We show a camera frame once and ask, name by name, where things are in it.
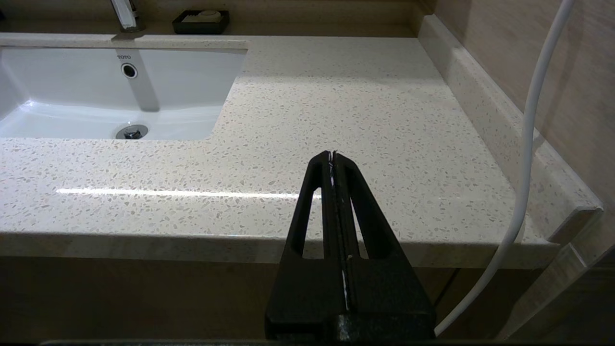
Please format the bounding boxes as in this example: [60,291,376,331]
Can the chrome faucet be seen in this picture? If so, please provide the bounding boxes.
[110,0,145,33]

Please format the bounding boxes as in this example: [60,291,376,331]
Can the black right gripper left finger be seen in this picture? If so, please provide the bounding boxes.
[265,151,347,342]

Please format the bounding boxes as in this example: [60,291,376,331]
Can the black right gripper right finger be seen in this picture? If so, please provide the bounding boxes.
[334,152,437,342]

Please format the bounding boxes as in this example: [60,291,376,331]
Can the black soap dish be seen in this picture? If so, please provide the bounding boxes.
[172,10,230,35]

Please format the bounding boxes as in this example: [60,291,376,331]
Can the white cable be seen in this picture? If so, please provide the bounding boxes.
[434,0,577,336]

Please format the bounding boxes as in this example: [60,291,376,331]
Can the chrome sink drain plug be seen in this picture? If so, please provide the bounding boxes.
[115,124,149,140]

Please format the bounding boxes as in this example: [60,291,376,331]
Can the wooden vanity cabinet front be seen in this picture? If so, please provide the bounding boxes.
[0,255,543,343]

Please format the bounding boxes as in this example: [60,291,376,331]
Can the white ceramic sink basin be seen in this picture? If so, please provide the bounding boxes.
[0,46,248,141]

